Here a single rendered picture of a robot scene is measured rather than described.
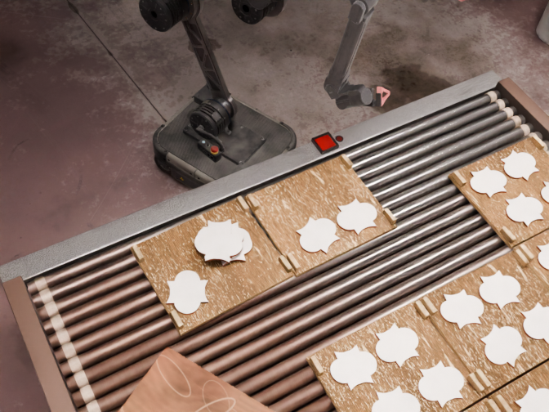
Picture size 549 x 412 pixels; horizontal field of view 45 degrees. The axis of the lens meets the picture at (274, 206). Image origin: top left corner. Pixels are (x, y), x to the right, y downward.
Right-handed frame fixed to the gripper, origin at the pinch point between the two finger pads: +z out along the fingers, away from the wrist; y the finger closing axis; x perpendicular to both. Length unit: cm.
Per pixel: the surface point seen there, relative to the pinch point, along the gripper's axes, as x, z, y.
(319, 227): -38, -41, 7
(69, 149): -35, -42, -176
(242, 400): -65, -98, 32
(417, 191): -34.5, -0.8, 18.1
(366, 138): -18.0, 0.3, -6.3
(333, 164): -23.4, -19.4, -5.2
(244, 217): -34, -58, -11
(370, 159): -24.1, -5.3, 0.1
